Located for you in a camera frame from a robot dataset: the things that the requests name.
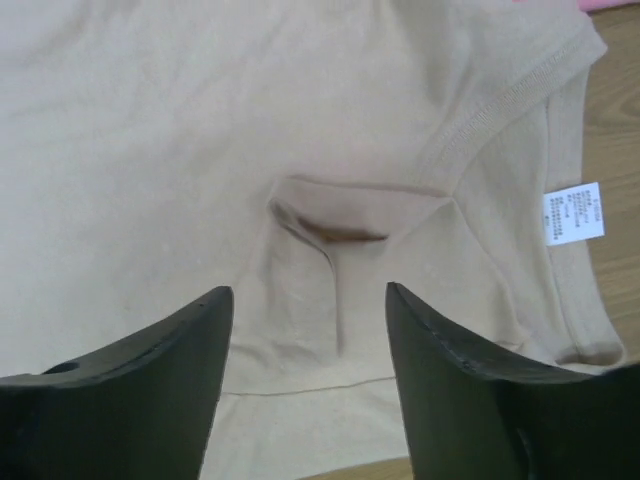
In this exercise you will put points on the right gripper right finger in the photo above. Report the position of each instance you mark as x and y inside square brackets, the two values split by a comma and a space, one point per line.
[475, 410]

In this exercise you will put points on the beige t shirt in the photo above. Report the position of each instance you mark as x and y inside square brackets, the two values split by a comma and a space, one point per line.
[306, 154]

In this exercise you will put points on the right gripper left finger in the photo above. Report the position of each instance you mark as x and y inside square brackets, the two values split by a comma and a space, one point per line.
[139, 408]

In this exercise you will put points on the folded bright pink t shirt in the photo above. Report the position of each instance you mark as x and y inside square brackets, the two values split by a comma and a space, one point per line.
[600, 4]

